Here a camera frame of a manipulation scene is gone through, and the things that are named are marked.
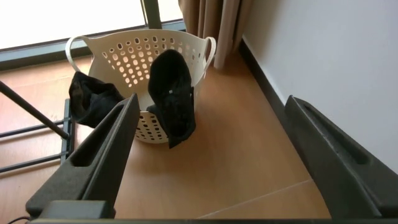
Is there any black clothes rack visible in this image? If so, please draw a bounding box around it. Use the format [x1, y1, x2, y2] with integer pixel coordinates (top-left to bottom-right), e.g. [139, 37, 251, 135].
[0, 80, 75, 174]

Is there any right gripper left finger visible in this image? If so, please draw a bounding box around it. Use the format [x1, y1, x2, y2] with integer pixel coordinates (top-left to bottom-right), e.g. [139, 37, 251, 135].
[25, 92, 141, 219]

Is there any black cable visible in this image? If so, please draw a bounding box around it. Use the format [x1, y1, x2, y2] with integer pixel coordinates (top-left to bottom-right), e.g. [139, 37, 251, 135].
[6, 216, 32, 224]

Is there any white laundry basket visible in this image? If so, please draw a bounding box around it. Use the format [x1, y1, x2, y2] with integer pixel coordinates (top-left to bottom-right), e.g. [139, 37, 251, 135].
[65, 29, 217, 144]

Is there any black garment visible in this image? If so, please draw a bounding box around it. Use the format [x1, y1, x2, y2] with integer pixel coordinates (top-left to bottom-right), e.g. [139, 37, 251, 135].
[68, 71, 125, 129]
[146, 49, 197, 149]

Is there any brown curtain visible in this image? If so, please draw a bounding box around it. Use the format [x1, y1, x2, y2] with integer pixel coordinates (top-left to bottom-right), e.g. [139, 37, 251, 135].
[178, 0, 254, 70]

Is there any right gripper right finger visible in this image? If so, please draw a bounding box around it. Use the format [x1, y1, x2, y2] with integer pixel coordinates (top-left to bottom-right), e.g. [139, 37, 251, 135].
[284, 95, 398, 219]

